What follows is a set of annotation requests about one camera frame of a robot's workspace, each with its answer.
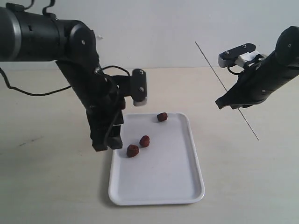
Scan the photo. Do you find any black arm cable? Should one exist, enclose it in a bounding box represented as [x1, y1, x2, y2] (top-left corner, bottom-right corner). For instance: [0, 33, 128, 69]
[0, 0, 131, 97]
[228, 59, 261, 75]

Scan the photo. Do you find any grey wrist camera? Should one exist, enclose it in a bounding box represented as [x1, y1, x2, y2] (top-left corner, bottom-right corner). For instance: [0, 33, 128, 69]
[130, 69, 147, 106]
[218, 43, 267, 69]

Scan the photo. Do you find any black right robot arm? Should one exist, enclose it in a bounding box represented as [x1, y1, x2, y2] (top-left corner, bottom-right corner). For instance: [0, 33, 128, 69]
[215, 26, 299, 109]

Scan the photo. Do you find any dark red berry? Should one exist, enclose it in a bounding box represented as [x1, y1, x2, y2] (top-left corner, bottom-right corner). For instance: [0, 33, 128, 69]
[139, 135, 150, 147]
[157, 112, 168, 122]
[126, 144, 140, 158]

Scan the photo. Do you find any thin metal skewer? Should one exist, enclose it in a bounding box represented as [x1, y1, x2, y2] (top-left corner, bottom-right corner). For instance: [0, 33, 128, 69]
[195, 41, 260, 141]

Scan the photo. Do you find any white rectangular plastic tray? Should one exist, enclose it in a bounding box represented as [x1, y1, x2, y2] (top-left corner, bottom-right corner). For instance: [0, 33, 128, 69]
[108, 112, 205, 206]

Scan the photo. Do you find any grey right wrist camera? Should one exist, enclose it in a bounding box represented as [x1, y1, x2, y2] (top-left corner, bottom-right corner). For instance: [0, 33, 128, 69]
[218, 43, 267, 69]

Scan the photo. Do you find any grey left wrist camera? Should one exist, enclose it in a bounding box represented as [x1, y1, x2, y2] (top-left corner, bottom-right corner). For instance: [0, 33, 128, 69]
[130, 69, 147, 106]

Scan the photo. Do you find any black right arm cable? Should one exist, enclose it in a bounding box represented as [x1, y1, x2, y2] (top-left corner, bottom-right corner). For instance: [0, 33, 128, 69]
[228, 59, 261, 75]

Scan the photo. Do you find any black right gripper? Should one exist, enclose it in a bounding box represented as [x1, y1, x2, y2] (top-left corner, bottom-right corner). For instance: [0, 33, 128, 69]
[215, 52, 299, 109]

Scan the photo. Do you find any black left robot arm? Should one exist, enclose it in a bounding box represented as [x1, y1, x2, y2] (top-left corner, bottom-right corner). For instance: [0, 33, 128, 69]
[0, 3, 125, 152]

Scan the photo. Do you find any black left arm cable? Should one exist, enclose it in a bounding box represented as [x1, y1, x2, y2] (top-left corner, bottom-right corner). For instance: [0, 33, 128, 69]
[0, 0, 131, 97]

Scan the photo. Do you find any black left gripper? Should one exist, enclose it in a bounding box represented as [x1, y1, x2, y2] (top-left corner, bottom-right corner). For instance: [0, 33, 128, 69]
[74, 70, 131, 152]

